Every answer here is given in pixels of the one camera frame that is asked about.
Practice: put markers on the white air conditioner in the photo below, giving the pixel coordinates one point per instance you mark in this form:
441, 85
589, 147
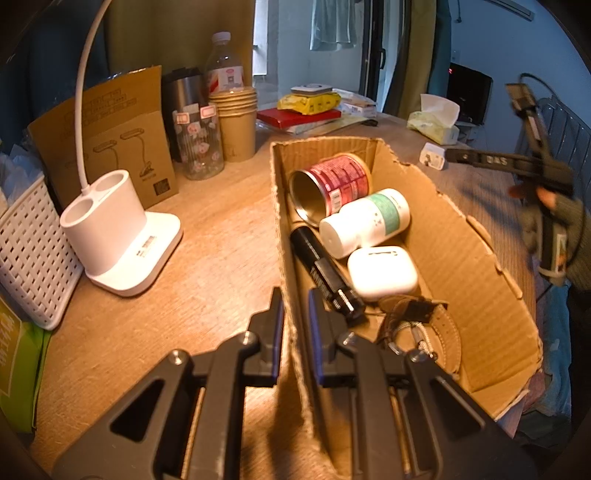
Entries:
508, 7

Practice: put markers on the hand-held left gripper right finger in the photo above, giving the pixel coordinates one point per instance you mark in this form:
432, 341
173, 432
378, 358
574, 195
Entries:
316, 341

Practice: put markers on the dark metal chair back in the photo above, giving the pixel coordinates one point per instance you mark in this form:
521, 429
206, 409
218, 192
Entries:
568, 129

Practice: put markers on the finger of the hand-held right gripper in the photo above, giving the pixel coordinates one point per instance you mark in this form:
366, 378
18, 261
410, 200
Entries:
489, 160
531, 120

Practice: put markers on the red book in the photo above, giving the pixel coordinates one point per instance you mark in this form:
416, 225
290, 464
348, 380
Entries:
286, 117

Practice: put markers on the grey flat device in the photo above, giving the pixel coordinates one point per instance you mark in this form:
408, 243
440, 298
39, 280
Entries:
311, 88

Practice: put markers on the white charger adapter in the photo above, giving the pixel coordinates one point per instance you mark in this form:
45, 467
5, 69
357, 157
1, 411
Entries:
431, 154

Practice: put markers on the pile of white packets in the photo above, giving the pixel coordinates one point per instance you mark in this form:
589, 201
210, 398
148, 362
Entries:
358, 104

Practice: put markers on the hanging light cloth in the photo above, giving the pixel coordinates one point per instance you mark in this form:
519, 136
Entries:
332, 25

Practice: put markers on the printed blanket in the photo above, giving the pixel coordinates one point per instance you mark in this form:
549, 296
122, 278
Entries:
549, 350

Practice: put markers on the yellow wet wipes pack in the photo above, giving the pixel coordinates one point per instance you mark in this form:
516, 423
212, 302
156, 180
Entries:
314, 104

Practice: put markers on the black door frame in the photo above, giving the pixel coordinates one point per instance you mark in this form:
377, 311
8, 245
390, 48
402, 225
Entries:
373, 50

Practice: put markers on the stack of brown paper cups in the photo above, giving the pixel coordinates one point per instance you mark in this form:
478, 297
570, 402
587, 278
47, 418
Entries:
235, 134

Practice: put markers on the white earbuds case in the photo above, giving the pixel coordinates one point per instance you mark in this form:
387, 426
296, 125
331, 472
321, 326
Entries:
383, 272

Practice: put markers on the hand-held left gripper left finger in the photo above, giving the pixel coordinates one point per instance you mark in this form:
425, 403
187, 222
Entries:
277, 332

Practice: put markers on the yellow green curtain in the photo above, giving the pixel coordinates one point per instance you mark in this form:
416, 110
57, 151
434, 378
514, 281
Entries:
184, 32
411, 55

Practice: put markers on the steel tumbler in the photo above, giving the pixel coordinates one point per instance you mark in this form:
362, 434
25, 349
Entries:
184, 92

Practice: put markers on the black flashlight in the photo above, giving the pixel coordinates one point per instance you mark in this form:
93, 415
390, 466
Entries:
314, 258

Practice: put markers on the torn cardboard box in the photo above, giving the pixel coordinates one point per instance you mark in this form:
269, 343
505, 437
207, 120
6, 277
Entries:
448, 249

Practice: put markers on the floral drinking glass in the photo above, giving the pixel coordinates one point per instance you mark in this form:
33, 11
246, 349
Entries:
198, 147

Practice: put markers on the red tin can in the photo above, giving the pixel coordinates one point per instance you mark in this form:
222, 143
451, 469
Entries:
341, 177

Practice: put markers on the clear water bottle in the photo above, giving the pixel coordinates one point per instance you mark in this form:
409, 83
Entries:
224, 64

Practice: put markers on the white desk lamp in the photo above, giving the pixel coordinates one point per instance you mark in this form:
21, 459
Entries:
134, 249

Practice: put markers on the person's right hand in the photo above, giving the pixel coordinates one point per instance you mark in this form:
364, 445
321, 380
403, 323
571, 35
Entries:
577, 230

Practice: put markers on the white pill bottle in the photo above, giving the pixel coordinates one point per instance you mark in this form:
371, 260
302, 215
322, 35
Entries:
369, 217

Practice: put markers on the white plastic basket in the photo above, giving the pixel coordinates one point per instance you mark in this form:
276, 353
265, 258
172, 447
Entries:
32, 258

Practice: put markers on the black monitor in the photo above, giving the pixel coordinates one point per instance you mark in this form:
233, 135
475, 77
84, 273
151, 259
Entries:
468, 92

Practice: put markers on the brown cardboard lamp package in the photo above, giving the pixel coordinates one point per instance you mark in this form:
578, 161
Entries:
129, 124

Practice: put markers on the yellow tissue pack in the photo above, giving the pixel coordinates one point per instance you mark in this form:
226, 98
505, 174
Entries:
434, 127

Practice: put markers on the green wipes pack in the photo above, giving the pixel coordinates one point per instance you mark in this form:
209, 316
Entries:
18, 369

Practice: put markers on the clear plastic bags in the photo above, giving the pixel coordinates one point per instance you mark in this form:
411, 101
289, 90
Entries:
18, 170

